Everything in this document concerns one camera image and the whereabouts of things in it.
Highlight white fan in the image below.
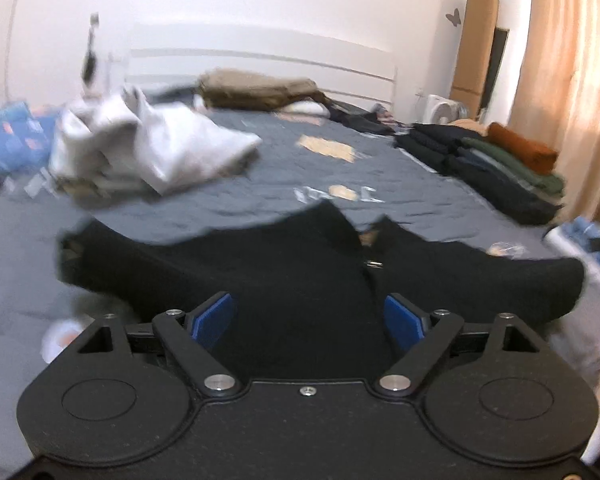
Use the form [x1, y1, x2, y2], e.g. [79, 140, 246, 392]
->
[426, 94, 468, 125]

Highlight green folded garment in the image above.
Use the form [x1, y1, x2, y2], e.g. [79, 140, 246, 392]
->
[462, 137, 566, 196]

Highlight dark grey pillow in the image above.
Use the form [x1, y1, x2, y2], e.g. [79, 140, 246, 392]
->
[145, 82, 201, 103]

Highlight orange curtain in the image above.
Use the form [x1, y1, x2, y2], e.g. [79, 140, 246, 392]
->
[507, 0, 600, 231]

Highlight light blue folded jeans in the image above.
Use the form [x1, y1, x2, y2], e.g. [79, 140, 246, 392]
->
[570, 216, 600, 241]

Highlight black panel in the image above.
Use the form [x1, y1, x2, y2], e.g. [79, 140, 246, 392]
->
[480, 27, 511, 121]

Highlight khaki folded clothes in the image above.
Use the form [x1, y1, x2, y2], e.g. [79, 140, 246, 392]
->
[197, 67, 331, 112]

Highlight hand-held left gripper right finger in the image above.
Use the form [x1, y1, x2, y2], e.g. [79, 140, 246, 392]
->
[375, 294, 538, 398]

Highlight stack of dark folded clothes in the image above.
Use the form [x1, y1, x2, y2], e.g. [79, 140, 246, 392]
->
[394, 122, 563, 227]

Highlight blue carrot-print blanket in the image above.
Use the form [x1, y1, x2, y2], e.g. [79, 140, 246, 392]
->
[0, 101, 63, 178]

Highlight grey fish-print quilt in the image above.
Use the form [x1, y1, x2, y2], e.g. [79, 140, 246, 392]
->
[0, 100, 600, 466]

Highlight white bed headboard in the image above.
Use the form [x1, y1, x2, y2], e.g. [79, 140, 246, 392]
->
[127, 22, 398, 111]

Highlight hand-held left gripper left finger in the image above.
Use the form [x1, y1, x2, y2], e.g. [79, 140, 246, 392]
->
[77, 291, 241, 400]

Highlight dark clothes pile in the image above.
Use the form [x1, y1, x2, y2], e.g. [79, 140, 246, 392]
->
[330, 102, 397, 136]

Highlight tall tan rolled mat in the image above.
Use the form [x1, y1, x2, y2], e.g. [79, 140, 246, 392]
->
[450, 0, 501, 120]

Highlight black quilted jacket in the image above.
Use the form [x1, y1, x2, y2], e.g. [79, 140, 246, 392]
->
[57, 199, 588, 381]

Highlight brown rolled garment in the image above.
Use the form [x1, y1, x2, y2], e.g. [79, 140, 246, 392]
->
[487, 122, 560, 176]

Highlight white hoodie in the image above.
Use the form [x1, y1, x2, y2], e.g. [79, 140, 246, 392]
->
[47, 84, 263, 196]

